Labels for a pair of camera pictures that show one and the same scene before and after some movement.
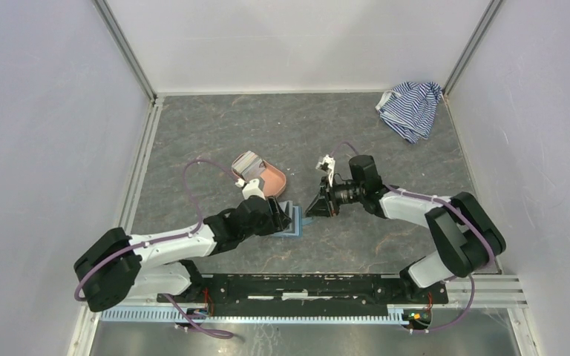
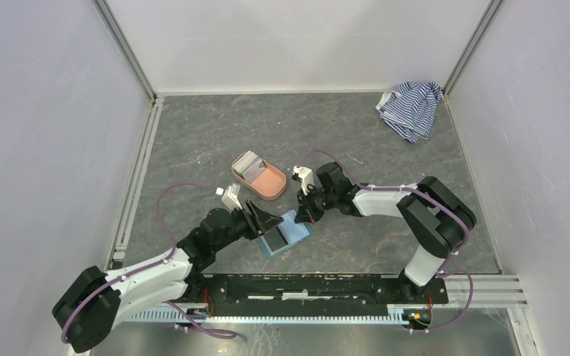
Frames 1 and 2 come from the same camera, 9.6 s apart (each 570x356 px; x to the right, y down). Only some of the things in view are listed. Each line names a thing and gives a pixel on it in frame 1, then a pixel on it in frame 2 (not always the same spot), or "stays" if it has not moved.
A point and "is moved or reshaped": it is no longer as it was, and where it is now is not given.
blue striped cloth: [410, 109] stays
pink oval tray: [274, 178] stays
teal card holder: [295, 214] is moved or reshaped
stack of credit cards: [249, 165] stays
